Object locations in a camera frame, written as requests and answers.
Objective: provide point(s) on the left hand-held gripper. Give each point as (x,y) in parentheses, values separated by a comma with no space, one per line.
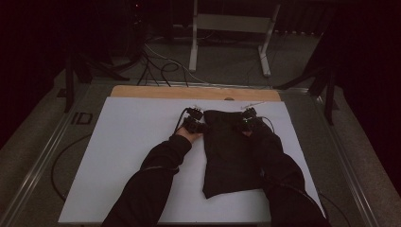
(194,124)

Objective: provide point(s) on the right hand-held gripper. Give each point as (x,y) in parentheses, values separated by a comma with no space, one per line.
(249,123)

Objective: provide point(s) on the black shorts with blue stripes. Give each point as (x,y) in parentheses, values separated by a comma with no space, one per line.
(230,151)

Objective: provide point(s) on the person's right hand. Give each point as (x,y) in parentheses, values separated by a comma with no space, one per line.
(247,133)

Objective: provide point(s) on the person's left hand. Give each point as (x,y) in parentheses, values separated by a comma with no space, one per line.
(189,137)

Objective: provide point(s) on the wooden table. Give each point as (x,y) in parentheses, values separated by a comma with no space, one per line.
(189,93)

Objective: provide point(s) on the white table mat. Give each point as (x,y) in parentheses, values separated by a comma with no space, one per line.
(126,142)

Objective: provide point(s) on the black floor stand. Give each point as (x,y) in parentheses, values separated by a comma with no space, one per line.
(329,101)
(69,85)

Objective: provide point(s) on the dark equipment rack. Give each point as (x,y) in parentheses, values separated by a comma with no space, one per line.
(137,25)

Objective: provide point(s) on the dark curtain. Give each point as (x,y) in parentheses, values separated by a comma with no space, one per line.
(372,78)

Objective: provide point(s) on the white metal stand frame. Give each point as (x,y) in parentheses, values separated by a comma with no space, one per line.
(233,23)

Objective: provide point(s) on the metal floor rail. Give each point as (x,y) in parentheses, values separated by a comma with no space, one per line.
(41,164)
(343,157)

